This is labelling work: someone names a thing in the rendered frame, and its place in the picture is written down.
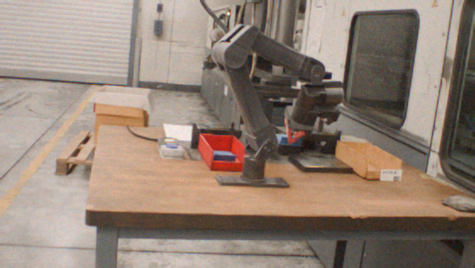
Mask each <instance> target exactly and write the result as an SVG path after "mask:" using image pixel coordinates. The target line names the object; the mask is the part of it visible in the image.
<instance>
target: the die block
mask: <svg viewBox="0 0 475 268"><path fill-rule="evenodd" d="M240 129H241V130H242V136H241V137H240V138H239V139H238V141H239V142H240V143H241V144H242V145H244V146H246V145H247V144H248V140H247V138H246V136H245V134H244V133H245V132H246V131H245V130H244V129H242V128H240ZM299 151H300V146H294V145H278V148H277V152H278V153H279V154H280V155H281V156H288V155H289V154H299Z"/></svg>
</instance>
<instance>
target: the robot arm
mask: <svg viewBox="0 0 475 268"><path fill-rule="evenodd" d="M250 51H251V52H252V53H256V54H258V55H259V56H261V57H263V58H265V59H268V60H269V61H271V62H272V63H274V64H278V65H281V66H283V67H284V68H285V69H287V70H289V71H291V73H292V74H294V75H296V76H297V77H298V81H300V82H303V83H306V84H303V85H302V86H301V90H300V92H299V95H298V97H297V100H296V102H295V105H294V107H293V106H287V107H286V111H285V113H284V114H285V117H286V119H285V122H286V127H287V137H288V143H292V144H293V143H294V142H296V141H297V140H298V139H299V138H301V137H302V136H303V135H307V136H310V135H311V134H312V132H313V131H314V128H313V126H315V123H316V121H317V117H318V118H320V119H321V120H323V121H324V122H325V123H326V124H327V125H328V126H329V125H331V124H332V123H333V122H337V120H338V117H339V115H340V114H341V113H340V111H339V108H338V104H341V103H342V102H343V98H344V93H343V90H342V82H341V81H335V80H323V77H324V76H325V74H326V67H325V65H324V64H323V63H322V62H321V61H319V60H317V59H314V58H312V57H311V56H308V55H306V54H304V53H300V52H298V51H296V50H294V49H292V48H290V47H288V46H286V45H284V44H282V43H281V42H279V41H277V40H275V39H273V38H270V37H268V36H267V35H265V34H264V33H263V32H261V31H259V27H258V26H256V25H236V26H235V27H234V28H233V29H232V30H231V31H229V32H228V33H227V34H226V35H225V36H224V37H223V38H221V39H220V40H219V41H218V42H217V43H216V44H215V45H214V46H213V48H212V51H211V57H212V59H213V60H214V62H215V63H216V64H217V66H218V69H219V71H221V72H222V74H223V76H224V78H225V79H226V81H227V82H228V84H229V87H230V88H231V90H232V94H233V96H234V97H235V99H236V104H237V107H238V110H239V111H240V114H241V116H242V118H243V123H244V127H245V129H246V132H245V133H244V134H245V136H246V138H247V140H248V144H247V145H246V146H245V147H244V149H243V152H244V153H246V154H247V155H244V156H243V170H242V175H240V176H216V178H215V179H216V180H217V182H218V183H219V185H220V186H234V187H281V188H288V187H289V183H288V182H287V181H286V179H285V178H283V177H265V163H266V160H267V159H269V157H270V155H272V154H273V153H275V152H276V150H277V148H278V145H279V142H278V139H277V135H276V133H275V130H274V128H271V127H270V123H269V121H268V119H267V118H266V117H265V114H264V111H263V110H262V108H261V106H260V102H259V99H258V98H257V95H256V94H255V91H254V88H253V82H252V81H251V79H250V76H249V68H248V66H247V64H248V63H249V62H248V60H247V57H248V55H249V52H250ZM292 131H295V133H294V134H293V137H294V139H291V132H292Z"/></svg>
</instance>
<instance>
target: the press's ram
mask: <svg viewBox="0 0 475 268"><path fill-rule="evenodd" d="M254 76H257V77H259V78H261V79H260V82H253V81H252V82H253V88H254V91H255V94H256V95H259V96H261V97H263V98H269V100H270V101H273V99H279V97H281V102H282V103H286V98H297V97H298V95H299V92H300V90H301V89H300V88H298V87H295V86H292V84H293V76H292V75H287V74H285V73H283V66H281V65H278V64H274V63H273V64H272V69H261V68H255V72H254Z"/></svg>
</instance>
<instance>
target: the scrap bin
mask: <svg viewBox="0 0 475 268"><path fill-rule="evenodd" d="M244 147H245V146H244V145H242V144H241V143H240V142H239V141H238V140H237V139H236V137H235V136H224V135H210V134H200V135H199V145H198V151H199V153H200V154H201V156H202V159H203V161H204V162H205V164H207V166H208V167H209V169H210V171H227V172H242V170H243V156H244V155H247V154H246V153H244V152H243V149H244ZM213 150H214V151H227V152H230V153H231V154H235V155H237V156H236V162H220V161H213V158H214V151H213Z"/></svg>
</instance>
